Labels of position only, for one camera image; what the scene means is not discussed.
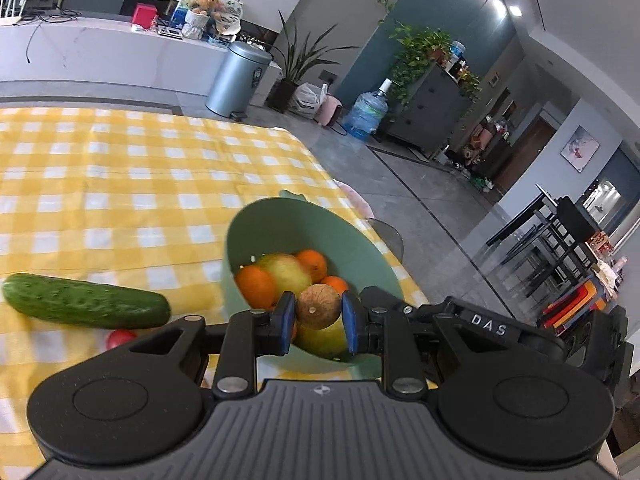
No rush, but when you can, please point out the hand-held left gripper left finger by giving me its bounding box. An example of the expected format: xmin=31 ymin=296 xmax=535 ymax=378
xmin=125 ymin=291 xmax=297 ymax=395

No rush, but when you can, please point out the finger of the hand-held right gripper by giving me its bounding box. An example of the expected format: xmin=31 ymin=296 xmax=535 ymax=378
xmin=360 ymin=286 xmax=451 ymax=317

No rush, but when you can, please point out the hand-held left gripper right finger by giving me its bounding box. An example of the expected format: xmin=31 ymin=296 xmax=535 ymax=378
xmin=341 ymin=292 xmax=521 ymax=395

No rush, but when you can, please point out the brown kiwi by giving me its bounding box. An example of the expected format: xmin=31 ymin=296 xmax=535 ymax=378
xmin=296 ymin=284 xmax=342 ymax=331

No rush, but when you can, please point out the green bowl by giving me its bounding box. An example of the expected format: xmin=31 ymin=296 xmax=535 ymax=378
xmin=222 ymin=189 xmax=405 ymax=376

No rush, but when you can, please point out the red tomato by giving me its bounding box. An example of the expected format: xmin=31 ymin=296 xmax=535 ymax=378
xmin=106 ymin=330 xmax=137 ymax=351

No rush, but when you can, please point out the green cucumber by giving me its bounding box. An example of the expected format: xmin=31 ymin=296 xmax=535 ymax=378
xmin=2 ymin=272 xmax=172 ymax=330

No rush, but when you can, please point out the yellow red apple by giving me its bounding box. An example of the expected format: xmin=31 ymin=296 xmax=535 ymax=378
xmin=257 ymin=254 xmax=313 ymax=301

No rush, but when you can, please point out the transparent chair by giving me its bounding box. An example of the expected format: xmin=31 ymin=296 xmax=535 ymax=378
xmin=367 ymin=216 xmax=404 ymax=263

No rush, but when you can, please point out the pink seat cushion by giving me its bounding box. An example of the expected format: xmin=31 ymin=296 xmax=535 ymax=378
xmin=336 ymin=181 xmax=373 ymax=217

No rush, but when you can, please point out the black dining table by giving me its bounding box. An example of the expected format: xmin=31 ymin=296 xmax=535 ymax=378
xmin=486 ymin=184 xmax=601 ymax=281

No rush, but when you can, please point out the black dining chair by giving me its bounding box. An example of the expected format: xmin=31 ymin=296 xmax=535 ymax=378
xmin=547 ymin=195 xmax=603 ymax=283

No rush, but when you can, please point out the blue water jug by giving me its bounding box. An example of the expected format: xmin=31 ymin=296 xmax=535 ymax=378
xmin=344 ymin=79 xmax=393 ymax=142

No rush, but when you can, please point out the dark grey drawer cabinet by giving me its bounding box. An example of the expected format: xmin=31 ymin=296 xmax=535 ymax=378
xmin=385 ymin=65 xmax=473 ymax=159

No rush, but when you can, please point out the yellow checked tablecloth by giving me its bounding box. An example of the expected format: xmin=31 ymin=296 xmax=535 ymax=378
xmin=0 ymin=106 xmax=423 ymax=468

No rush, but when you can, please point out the small pink appliance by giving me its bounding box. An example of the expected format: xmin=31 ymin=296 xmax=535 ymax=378
xmin=315 ymin=95 xmax=345 ymax=126

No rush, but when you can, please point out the white plastic bag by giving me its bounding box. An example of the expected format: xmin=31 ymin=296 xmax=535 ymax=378
xmin=290 ymin=82 xmax=328 ymax=119

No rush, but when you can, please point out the long-leaf plant in black pot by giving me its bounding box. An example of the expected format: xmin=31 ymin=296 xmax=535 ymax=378
xmin=267 ymin=10 xmax=358 ymax=113

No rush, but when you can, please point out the green ivy plant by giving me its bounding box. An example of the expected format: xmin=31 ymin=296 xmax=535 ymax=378
xmin=389 ymin=22 xmax=453 ymax=107

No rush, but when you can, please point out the grey metal trash can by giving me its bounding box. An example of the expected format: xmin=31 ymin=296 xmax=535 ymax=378
xmin=206 ymin=41 xmax=272 ymax=118

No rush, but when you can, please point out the white television cabinet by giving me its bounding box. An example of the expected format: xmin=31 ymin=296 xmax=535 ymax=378
xmin=0 ymin=0 xmax=283 ymax=111

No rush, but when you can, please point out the teddy bear in white pot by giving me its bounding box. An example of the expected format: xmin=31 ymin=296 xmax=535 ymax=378
xmin=182 ymin=0 xmax=221 ymax=39

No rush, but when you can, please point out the painted picture board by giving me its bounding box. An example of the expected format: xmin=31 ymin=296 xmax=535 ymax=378
xmin=172 ymin=0 xmax=245 ymax=36

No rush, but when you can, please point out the red box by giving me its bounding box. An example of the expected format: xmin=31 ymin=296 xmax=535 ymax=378
xmin=132 ymin=4 xmax=157 ymax=29

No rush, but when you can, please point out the white router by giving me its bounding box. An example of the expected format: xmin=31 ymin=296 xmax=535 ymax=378
xmin=0 ymin=0 xmax=32 ymax=26

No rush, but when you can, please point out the framed wall picture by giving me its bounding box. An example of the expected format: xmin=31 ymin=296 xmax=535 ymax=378
xmin=561 ymin=125 xmax=601 ymax=174

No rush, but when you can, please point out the black cable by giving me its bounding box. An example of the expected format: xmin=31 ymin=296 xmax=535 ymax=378
xmin=26 ymin=10 xmax=77 ymax=64

